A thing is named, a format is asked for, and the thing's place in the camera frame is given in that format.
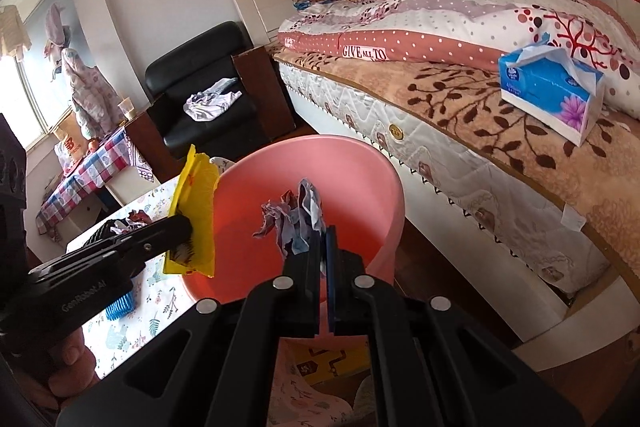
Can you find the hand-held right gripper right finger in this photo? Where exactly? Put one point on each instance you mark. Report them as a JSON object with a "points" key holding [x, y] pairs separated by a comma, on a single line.
{"points": [[330, 292]]}

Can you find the black leather armchair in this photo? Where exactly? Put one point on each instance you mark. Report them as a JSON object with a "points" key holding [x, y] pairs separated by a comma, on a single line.
{"points": [[200, 52]]}

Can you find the floral bear tablecloth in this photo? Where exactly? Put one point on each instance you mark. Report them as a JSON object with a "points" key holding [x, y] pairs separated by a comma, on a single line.
{"points": [[160, 307]]}

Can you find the white quilted mattress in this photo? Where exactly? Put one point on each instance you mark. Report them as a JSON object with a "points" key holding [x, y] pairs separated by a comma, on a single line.
{"points": [[450, 167]]}

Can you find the pink patterned hanging jacket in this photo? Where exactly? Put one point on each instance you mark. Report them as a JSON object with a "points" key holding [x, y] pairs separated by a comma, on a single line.
{"points": [[90, 92]]}

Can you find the grey paper wrapper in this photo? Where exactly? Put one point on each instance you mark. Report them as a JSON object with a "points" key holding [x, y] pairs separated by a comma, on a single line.
{"points": [[290, 219]]}

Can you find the white desk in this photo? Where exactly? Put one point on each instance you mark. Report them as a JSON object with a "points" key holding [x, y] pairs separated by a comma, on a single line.
{"points": [[120, 194]]}

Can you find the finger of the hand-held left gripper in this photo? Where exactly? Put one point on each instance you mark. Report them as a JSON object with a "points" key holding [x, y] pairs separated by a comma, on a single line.
{"points": [[112, 234], [160, 234]]}

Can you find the pink hanging garment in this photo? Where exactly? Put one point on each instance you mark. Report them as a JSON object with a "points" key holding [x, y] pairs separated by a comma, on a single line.
{"points": [[55, 27]]}

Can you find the yellow cardboard box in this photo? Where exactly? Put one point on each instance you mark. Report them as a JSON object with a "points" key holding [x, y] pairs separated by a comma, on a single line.
{"points": [[315, 367]]}

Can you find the pink dotted patchwork quilt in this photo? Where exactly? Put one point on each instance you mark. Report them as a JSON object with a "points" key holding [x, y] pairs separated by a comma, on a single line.
{"points": [[450, 17]]}

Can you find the bed with patterned bedding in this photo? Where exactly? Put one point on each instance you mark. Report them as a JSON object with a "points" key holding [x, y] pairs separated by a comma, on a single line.
{"points": [[500, 117]]}

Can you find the plastic drink cup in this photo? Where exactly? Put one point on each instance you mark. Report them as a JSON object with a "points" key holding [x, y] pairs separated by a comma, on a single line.
{"points": [[126, 111]]}

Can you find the yellow plastic wrapper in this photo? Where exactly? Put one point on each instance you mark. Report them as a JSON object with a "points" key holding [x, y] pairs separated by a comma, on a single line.
{"points": [[197, 187]]}

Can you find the blue ribbed plastic piece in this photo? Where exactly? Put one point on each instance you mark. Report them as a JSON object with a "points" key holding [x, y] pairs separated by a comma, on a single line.
{"points": [[120, 305]]}

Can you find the brown paper bag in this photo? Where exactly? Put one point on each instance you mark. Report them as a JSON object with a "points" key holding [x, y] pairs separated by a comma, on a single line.
{"points": [[67, 142]]}

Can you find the pink plastic bucket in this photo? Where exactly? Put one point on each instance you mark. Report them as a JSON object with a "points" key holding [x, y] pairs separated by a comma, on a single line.
{"points": [[300, 167]]}

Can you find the dark crumpled wrapper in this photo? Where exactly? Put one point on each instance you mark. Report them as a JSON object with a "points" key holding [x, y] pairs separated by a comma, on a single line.
{"points": [[134, 219]]}

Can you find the white crumpled garment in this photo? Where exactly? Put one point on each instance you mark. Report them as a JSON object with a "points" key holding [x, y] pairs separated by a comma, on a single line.
{"points": [[210, 99]]}

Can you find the plaid heart tablecloth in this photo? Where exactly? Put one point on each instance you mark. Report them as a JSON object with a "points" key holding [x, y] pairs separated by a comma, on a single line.
{"points": [[85, 174]]}

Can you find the blue tissue pack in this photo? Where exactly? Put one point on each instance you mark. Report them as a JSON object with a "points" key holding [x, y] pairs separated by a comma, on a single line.
{"points": [[545, 92]]}

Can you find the person's left hand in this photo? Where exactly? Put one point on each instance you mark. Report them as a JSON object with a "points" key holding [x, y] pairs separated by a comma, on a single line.
{"points": [[72, 364]]}

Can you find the white headboard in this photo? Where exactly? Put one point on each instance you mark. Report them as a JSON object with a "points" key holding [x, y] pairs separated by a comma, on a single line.
{"points": [[260, 2]]}

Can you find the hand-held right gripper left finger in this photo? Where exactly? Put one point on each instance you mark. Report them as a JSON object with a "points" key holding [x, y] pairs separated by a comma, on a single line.
{"points": [[306, 292]]}

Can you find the window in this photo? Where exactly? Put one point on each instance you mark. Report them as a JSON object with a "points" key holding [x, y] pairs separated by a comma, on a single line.
{"points": [[35, 72]]}

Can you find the brown wooden side cabinet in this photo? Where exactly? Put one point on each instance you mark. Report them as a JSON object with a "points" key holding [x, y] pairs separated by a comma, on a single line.
{"points": [[145, 142], [262, 92]]}

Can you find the orange fruit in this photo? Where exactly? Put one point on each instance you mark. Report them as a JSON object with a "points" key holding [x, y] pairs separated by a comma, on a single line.
{"points": [[93, 145]]}

